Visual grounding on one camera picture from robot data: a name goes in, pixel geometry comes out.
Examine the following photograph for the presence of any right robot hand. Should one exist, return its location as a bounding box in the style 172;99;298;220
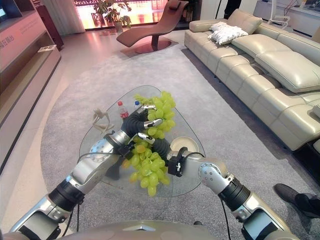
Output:
153;138;172;161

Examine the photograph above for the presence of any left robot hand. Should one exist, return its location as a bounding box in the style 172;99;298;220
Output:
123;105;165;142

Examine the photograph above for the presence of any green grape bunch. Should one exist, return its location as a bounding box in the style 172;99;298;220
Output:
121;90;177;198

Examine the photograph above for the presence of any beige round plate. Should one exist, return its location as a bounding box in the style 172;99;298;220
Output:
169;136;199;157

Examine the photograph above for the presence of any red cap water bottle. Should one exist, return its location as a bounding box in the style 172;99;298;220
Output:
117;100;130;120

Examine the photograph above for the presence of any beige abstract figurine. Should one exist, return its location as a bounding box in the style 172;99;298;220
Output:
91;107;115;135

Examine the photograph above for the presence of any glass coffee table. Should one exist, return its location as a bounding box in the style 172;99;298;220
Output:
78;84;207;199

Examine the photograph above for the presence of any grey rug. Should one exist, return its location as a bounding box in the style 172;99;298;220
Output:
39;46;320;234

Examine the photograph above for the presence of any silver robot torso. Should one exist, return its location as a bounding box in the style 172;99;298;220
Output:
0;219;296;240

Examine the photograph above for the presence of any brown chaise lounge chair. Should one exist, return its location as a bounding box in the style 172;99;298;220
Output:
116;0;190;54

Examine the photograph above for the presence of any beige leather sofa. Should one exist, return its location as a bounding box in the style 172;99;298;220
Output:
184;9;320;152

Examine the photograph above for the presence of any green potted plant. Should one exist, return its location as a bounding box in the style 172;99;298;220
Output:
91;0;133;33

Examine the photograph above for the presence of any white booklet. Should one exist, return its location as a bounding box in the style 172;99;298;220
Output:
37;44;57;53

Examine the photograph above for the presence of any long wooden media cabinet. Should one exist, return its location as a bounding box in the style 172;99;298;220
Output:
0;0;62;174

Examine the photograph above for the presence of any white curtain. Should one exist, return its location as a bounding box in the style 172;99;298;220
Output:
53;0;86;36

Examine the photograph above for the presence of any dark brown tall cabinet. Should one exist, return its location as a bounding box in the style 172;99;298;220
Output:
39;0;65;51

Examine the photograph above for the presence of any white textured cushion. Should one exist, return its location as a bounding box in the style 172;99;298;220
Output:
207;21;250;46

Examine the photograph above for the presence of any person's foot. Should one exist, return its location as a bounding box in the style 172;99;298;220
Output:
273;183;320;219

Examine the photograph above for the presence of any white metal stand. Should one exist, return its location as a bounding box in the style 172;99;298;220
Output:
267;0;291;29

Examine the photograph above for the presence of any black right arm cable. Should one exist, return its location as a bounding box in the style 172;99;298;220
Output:
219;196;231;240

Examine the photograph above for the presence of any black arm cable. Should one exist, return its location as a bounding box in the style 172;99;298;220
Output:
219;196;231;240
73;197;83;232

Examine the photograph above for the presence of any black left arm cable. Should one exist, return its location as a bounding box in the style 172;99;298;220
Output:
73;197;83;232

